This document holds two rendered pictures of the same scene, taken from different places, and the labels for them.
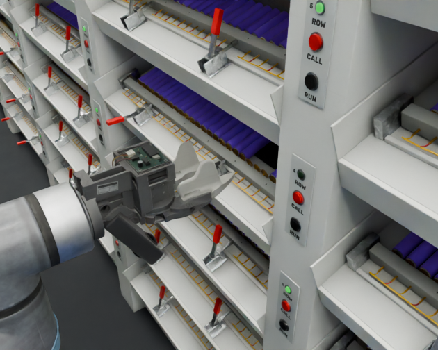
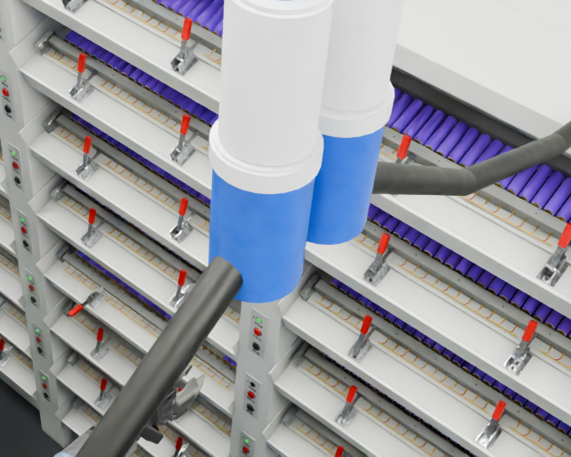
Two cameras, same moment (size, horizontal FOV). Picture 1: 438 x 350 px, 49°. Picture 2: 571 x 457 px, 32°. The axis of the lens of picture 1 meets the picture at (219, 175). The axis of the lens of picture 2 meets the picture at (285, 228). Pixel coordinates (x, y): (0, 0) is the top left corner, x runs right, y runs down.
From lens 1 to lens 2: 1.48 m
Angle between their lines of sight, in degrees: 19
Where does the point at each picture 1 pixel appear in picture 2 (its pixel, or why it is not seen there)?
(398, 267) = (312, 423)
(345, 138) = (276, 374)
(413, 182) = (312, 396)
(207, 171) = (191, 384)
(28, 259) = not seen: outside the picture
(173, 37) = (134, 261)
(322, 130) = (264, 367)
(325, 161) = (266, 381)
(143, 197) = (159, 413)
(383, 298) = (305, 442)
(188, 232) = not seen: hidden behind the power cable
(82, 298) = not seen: outside the picture
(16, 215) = not seen: hidden behind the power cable
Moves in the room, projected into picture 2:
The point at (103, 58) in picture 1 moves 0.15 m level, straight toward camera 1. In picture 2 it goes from (43, 243) to (68, 285)
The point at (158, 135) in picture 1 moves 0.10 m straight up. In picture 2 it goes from (117, 319) to (115, 289)
